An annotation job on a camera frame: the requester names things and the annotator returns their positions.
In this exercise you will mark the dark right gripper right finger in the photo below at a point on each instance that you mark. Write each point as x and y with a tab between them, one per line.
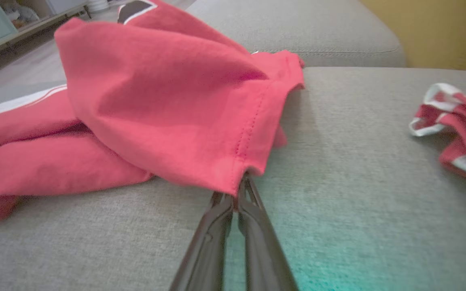
265	254

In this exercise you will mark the wide yellow sofa back cushion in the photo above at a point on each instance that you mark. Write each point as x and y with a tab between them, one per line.
439	32

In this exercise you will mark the grey stitched sofa seat cushion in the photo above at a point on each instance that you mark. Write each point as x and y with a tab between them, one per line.
297	28

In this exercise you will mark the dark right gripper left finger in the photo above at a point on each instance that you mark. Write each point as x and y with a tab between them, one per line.
204	254

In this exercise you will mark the red t-shirt with white label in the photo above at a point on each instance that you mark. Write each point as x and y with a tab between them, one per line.
156	101

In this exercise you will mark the pale green drawer cabinet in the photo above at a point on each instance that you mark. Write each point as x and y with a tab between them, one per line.
34	27

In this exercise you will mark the large grey sofa seat cushion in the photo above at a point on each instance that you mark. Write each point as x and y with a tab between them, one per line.
358	182

